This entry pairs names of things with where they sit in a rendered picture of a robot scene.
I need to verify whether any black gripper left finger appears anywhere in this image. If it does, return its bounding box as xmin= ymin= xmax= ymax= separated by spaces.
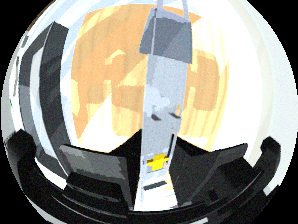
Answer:
xmin=59 ymin=129 xmax=142 ymax=210

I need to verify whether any grey metal roasting tin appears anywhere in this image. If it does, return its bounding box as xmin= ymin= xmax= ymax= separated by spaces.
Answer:
xmin=17 ymin=20 xmax=72 ymax=180

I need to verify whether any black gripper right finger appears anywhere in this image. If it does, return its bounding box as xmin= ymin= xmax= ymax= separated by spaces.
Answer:
xmin=168 ymin=136 xmax=249 ymax=208

